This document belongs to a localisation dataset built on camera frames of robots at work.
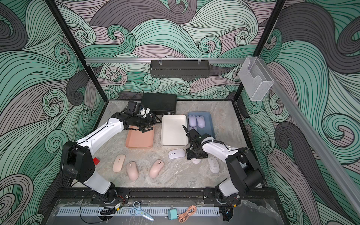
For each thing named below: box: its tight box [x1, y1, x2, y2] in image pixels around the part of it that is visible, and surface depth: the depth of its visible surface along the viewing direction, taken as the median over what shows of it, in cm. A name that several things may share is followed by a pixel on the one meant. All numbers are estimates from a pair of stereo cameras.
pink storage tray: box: [125, 125, 156, 149], surface depth 95 cm
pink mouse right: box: [149, 159, 165, 179], surface depth 83 cm
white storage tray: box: [160, 114, 188, 147], surface depth 103 cm
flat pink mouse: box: [112, 154, 126, 173], surface depth 85 cm
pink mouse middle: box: [126, 161, 140, 182], surface depth 82 cm
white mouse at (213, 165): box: [207, 156, 220, 174], surface depth 84 cm
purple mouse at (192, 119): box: [188, 114, 197, 127], surface depth 106 cm
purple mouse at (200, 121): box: [195, 115, 206, 128], surface depth 105 cm
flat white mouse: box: [167, 149, 186, 159], surface depth 89 cm
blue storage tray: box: [187, 111, 217, 140], surface depth 106 cm
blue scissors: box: [129, 201, 155, 222], surface depth 71 cm
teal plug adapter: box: [167, 208, 178, 221], surface depth 68 cm
